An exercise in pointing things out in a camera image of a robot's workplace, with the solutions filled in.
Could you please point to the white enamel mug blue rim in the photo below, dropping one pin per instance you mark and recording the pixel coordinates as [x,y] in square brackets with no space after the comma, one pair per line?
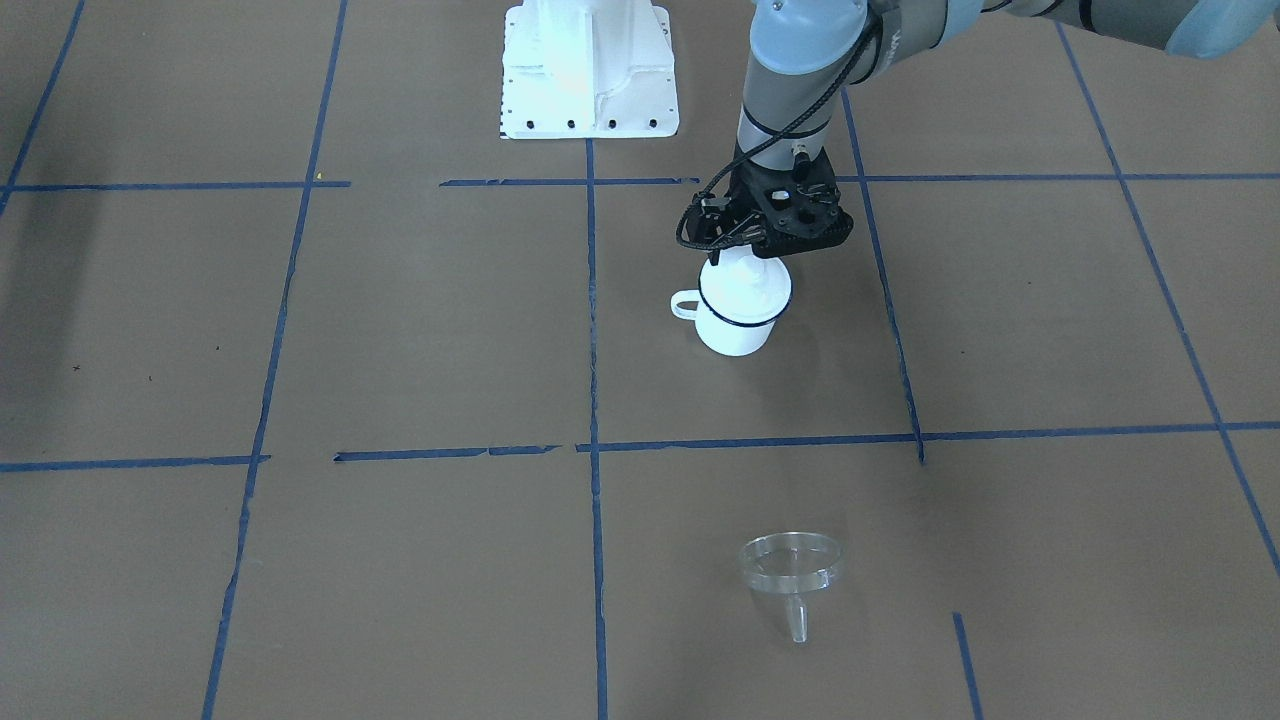
[735,330]

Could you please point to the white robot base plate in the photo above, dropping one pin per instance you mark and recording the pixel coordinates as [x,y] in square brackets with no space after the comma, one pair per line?
[588,69]

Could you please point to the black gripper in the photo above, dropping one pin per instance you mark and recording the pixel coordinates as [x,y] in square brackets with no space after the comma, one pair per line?
[742,191]

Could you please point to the white ceramic lid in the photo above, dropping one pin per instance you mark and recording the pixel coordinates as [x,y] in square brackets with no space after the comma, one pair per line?
[743,289]

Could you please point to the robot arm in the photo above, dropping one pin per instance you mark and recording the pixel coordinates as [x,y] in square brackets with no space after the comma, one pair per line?
[803,52]

